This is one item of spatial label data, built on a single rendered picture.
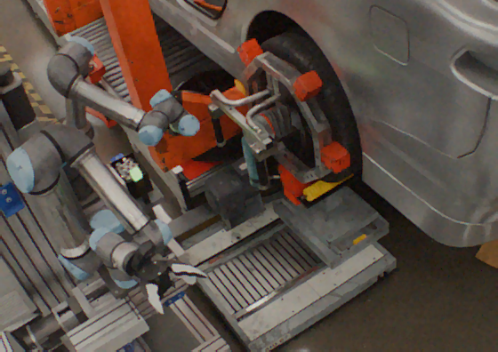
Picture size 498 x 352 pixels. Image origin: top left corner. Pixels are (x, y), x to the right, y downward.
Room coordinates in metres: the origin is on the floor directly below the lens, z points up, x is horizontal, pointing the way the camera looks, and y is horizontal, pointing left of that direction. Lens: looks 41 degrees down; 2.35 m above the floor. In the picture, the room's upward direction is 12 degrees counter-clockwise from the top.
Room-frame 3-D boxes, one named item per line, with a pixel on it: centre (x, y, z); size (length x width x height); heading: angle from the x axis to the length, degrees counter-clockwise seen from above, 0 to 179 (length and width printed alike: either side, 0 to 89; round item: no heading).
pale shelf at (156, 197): (2.19, 0.61, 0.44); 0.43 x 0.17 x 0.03; 24
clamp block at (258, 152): (1.67, -0.05, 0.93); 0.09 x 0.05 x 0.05; 114
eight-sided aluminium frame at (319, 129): (1.91, -0.17, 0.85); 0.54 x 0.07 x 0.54; 24
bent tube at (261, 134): (1.77, -0.10, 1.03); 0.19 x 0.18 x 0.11; 114
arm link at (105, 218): (1.34, 0.51, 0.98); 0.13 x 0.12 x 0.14; 133
